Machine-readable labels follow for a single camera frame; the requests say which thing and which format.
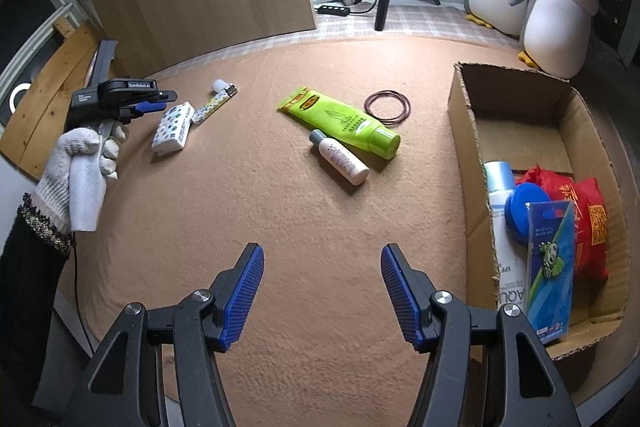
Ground white tissue pack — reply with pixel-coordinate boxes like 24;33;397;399
152;102;194;155

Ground green cream tube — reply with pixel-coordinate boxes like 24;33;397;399
278;87;401;160

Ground white lotion bottle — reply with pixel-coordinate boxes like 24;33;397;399
484;160;527;309

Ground patterned lighter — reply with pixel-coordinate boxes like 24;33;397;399
191;84;238;126

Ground small pink white bottle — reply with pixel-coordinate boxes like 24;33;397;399
309;129;370;186

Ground blue round lid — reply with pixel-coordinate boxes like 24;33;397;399
504;182;550;245

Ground wooden side table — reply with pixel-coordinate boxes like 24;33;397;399
1;23;101;180

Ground blue toy package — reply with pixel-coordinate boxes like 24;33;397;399
525;200;576;345

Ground red drawstring pouch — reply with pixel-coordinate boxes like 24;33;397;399
516;166;608;282

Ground black power strip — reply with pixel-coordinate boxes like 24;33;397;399
317;4;350;17

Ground small plush penguin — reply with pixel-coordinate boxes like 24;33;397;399
509;0;599;79

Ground black sleeved left forearm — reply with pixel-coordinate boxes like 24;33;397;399
1;194;72;405

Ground white gloved left hand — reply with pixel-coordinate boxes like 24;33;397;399
32;122;128;234

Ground small white cap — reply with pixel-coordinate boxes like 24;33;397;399
212;79;231;93

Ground brown cardboard box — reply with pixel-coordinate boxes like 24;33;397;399
448;63;630;360

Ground brown hair ties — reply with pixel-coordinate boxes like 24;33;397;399
363;89;412;126

